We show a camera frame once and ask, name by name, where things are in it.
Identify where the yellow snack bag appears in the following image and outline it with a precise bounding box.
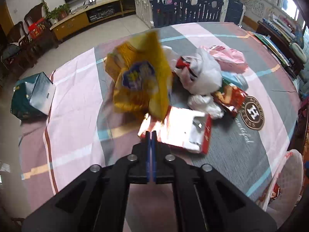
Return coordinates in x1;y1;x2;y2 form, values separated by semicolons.
105;30;172;120

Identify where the red white foil package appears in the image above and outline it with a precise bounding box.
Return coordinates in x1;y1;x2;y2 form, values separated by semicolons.
138;106;212;154

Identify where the white crumpled tissue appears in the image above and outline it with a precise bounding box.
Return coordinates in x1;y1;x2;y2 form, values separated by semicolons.
188;95;224;119

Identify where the pink grey plaid tablecloth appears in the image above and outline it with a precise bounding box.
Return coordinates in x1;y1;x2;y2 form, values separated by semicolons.
11;23;300;231

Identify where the white plastic bag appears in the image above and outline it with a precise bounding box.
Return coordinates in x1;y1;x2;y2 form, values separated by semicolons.
174;48;222;95

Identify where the red orange snack packet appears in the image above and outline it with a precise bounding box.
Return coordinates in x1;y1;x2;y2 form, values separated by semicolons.
212;83;248;118

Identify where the light blue plastic wrapper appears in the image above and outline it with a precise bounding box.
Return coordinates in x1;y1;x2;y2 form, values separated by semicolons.
222;71;248;91

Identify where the pink plastic bag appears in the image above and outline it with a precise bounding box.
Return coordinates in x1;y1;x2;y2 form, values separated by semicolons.
201;45;248;74

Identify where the dark green gift box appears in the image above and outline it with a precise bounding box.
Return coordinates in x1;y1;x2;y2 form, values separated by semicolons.
10;72;56;121

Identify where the navy white baby fence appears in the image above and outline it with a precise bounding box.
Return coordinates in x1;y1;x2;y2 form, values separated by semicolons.
135;0;246;28

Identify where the yellow wooden TV cabinet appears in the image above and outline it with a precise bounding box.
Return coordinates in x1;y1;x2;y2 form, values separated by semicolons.
50;0;136;41

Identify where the dark wooden armchair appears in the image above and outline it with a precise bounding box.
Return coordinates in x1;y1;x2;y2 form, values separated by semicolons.
1;3;59;78

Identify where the green potted plant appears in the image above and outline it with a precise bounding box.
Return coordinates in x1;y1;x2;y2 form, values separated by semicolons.
46;3;70;25

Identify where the red gift box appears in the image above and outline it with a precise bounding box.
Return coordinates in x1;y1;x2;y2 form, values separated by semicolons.
28;17;48;39

